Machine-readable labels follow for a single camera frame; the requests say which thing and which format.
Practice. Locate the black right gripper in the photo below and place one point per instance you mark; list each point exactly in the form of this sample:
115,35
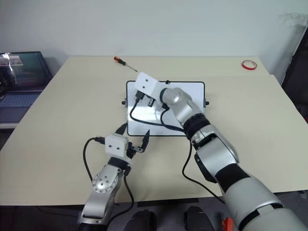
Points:
149,102

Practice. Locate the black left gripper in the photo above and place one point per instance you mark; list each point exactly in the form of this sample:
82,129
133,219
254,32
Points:
134,149

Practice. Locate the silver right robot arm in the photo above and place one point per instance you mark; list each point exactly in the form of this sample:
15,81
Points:
216,149

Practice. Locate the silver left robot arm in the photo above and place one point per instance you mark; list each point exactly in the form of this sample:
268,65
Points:
103,183

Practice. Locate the small black-framed whiteboard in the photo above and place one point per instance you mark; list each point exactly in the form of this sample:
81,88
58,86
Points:
198,89

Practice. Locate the dark rounded shape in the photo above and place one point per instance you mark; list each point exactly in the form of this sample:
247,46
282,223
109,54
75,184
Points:
142,221
197,220

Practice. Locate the red tape roll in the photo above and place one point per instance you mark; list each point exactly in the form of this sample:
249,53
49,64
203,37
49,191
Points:
243,66

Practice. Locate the open laptop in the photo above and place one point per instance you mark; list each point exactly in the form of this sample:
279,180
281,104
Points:
29,69

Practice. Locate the small red object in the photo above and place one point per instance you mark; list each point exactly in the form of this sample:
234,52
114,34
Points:
227,225

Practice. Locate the dark leaning panel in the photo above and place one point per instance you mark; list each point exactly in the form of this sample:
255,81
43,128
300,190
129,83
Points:
297,77

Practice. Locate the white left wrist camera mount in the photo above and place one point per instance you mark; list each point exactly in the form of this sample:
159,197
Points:
116,144

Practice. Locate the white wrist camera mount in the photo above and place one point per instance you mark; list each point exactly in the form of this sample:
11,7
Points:
116,144
146,83

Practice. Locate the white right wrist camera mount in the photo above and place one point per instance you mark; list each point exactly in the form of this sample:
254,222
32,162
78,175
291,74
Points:
146,83

